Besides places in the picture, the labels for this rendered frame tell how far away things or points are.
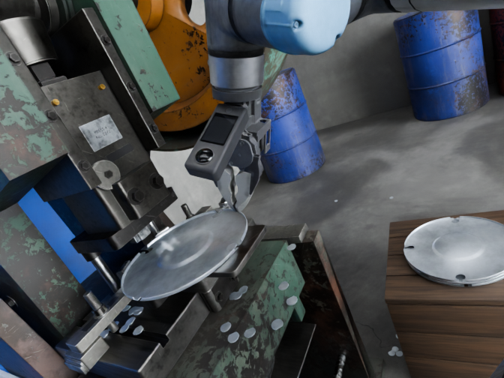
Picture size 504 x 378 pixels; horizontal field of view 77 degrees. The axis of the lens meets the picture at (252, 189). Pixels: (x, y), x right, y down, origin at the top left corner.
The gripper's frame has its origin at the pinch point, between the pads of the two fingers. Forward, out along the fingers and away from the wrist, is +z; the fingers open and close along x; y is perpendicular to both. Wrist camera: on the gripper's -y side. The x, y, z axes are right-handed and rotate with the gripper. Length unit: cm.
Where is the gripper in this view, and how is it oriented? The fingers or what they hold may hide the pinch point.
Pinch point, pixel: (235, 208)
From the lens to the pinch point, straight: 54.2
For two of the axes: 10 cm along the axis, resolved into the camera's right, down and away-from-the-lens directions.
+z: 0.1, 8.4, 5.4
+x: -9.2, -2.0, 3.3
